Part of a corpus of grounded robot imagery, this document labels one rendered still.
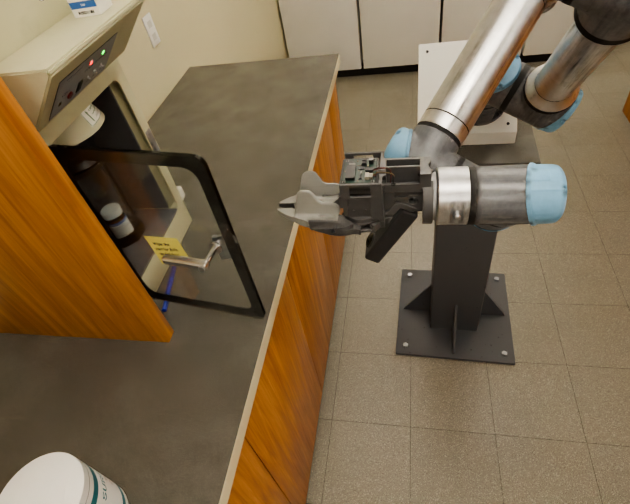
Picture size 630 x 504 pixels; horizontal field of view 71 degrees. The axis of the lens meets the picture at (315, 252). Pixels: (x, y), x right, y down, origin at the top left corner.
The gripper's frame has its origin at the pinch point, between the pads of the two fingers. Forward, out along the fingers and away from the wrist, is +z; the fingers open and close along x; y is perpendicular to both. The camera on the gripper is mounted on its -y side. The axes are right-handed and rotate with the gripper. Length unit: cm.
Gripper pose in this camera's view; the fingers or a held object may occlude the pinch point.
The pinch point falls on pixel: (288, 211)
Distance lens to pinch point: 63.7
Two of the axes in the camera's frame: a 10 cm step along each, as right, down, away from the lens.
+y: -1.5, -6.8, -7.1
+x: -1.5, 7.3, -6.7
